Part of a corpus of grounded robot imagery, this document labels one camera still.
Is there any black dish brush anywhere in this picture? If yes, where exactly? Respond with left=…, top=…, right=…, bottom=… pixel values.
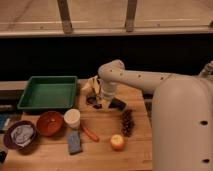
left=86, top=96, right=102, bottom=109

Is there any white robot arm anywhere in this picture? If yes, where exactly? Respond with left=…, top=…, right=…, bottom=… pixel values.
left=98, top=60, right=213, bottom=171

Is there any black rectangular block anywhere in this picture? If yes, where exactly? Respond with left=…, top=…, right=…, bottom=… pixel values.
left=109, top=98, right=126, bottom=110

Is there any dark grape bunch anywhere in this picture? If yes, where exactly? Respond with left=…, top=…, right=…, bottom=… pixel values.
left=122, top=109, right=135, bottom=137

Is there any orange carrot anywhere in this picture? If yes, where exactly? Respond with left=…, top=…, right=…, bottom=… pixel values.
left=81, top=124, right=99, bottom=142

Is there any white paper cup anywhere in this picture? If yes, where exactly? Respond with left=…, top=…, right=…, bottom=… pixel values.
left=64, top=109, right=80, bottom=129

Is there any yellow red apple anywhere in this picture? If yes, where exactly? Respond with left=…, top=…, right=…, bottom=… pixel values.
left=110, top=134, right=125, bottom=150

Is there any blue sponge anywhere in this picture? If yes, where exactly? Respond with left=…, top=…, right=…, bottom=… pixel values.
left=67, top=130, right=82, bottom=155

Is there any red bowl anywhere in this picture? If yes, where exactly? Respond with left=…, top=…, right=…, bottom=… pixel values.
left=36, top=111, right=63, bottom=137

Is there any green plastic tray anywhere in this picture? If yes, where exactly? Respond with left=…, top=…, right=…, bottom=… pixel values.
left=17, top=76, right=78, bottom=111

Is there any purple bowl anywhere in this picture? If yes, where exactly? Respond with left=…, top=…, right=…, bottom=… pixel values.
left=3, top=120, right=37, bottom=150

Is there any crumpled white cloth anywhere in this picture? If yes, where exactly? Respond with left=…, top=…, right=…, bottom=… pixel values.
left=11, top=125, right=34, bottom=147

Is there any metal rail frame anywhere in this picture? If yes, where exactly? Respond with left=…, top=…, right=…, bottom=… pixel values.
left=0, top=0, right=213, bottom=37

